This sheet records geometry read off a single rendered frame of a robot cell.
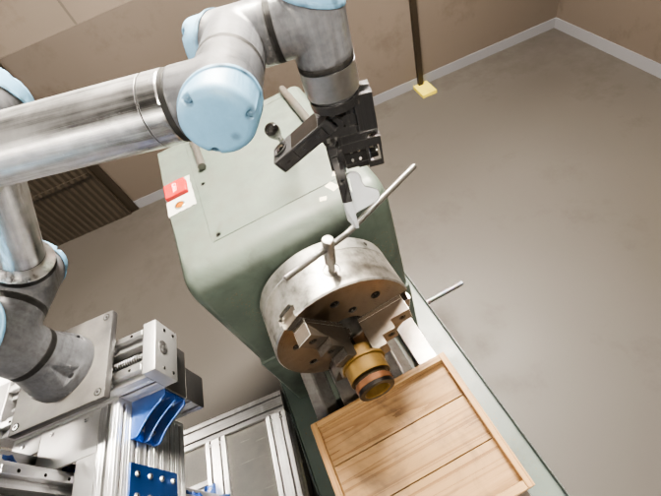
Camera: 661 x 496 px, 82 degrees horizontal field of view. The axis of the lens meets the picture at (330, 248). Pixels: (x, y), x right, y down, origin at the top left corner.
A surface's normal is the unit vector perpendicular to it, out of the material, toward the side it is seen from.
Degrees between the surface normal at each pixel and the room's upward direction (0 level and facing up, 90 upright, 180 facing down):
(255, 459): 0
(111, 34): 90
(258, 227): 0
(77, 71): 90
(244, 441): 0
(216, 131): 90
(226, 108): 90
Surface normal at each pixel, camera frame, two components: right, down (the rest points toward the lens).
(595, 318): -0.27, -0.59
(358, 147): 0.11, 0.75
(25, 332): 0.96, -0.22
